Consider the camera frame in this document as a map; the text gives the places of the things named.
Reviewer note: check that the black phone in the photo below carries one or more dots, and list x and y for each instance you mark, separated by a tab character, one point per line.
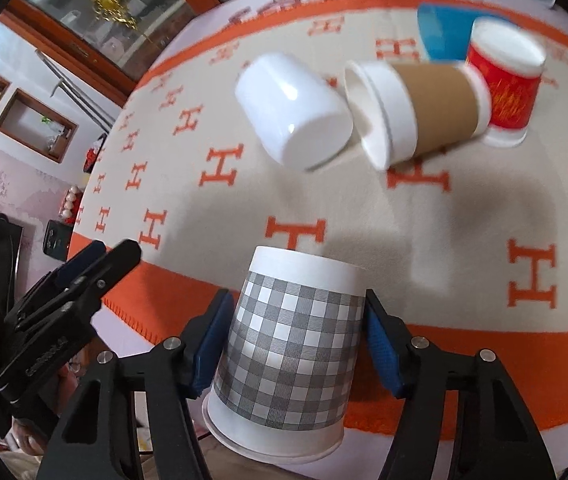
56	242

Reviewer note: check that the grey checkered paper cup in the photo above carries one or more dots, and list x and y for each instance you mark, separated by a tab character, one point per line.
283	382

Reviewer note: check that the blue plastic cup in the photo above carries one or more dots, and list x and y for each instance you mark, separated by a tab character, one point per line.
445	30

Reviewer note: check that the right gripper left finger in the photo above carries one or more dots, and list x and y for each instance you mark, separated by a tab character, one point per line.
96	436

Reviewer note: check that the brown sleeve paper cup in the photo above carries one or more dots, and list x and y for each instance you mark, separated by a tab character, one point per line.
406	110

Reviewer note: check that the white plastic cup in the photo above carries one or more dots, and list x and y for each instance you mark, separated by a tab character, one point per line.
300	120

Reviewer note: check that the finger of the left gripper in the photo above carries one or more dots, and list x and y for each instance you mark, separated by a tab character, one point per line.
41	303
68	272

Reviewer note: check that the red paper cup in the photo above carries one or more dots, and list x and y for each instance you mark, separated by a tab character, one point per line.
511	61

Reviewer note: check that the wooden glass door cabinet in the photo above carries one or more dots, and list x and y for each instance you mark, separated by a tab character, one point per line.
109	44

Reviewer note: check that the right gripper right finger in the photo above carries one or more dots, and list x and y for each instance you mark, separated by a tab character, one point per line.
495	436

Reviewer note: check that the orange beige H-pattern tablecloth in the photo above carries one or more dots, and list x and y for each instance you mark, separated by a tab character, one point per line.
469	246

